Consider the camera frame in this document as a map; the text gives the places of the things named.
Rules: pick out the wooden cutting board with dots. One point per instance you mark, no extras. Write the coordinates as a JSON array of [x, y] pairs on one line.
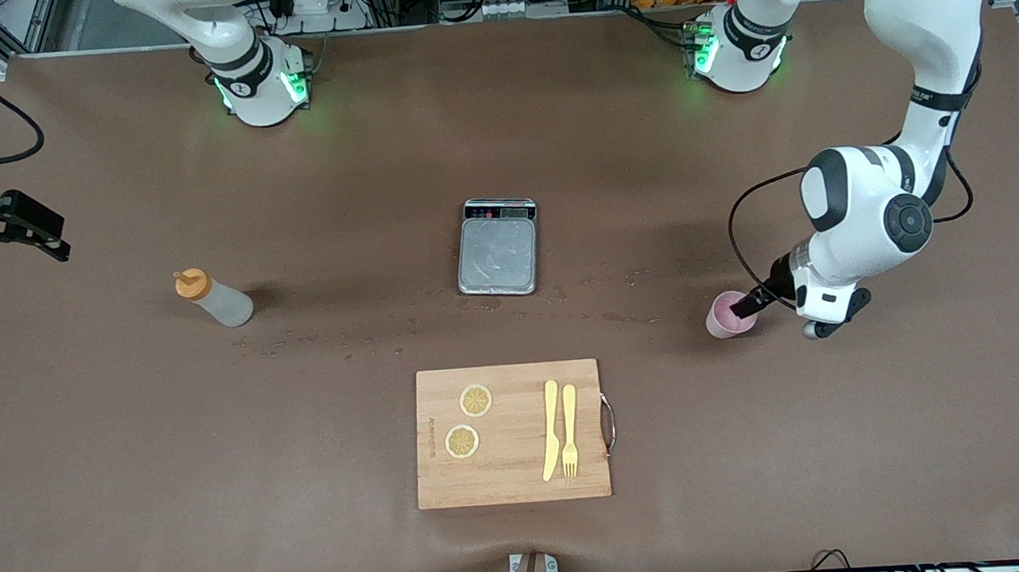
[[512, 471]]

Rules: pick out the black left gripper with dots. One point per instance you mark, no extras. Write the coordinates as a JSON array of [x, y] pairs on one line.
[[773, 287]]

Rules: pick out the yellow plastic fork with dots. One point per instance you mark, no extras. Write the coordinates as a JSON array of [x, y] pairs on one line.
[[569, 415]]

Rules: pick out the brown table cover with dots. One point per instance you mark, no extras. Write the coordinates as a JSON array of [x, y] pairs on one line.
[[220, 472]]

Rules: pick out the white power strip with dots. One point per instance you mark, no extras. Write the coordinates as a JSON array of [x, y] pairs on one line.
[[315, 6]]

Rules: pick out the silver digital kitchen scale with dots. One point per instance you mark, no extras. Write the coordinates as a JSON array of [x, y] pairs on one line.
[[497, 256]]

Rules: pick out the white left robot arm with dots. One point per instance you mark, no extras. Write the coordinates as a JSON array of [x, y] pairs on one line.
[[858, 203]]

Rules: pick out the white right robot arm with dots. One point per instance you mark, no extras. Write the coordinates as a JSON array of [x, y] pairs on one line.
[[254, 89]]

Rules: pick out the dried lemon slice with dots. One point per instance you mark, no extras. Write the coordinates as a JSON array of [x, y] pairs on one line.
[[476, 400], [461, 441]]

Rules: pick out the clear sauce bottle orange cap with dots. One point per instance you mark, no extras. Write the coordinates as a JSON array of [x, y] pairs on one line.
[[223, 305]]

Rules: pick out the yellow plastic knife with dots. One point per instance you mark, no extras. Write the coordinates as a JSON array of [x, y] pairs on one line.
[[551, 434]]

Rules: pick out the pink plastic cup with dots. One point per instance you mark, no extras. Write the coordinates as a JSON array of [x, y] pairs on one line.
[[722, 322]]

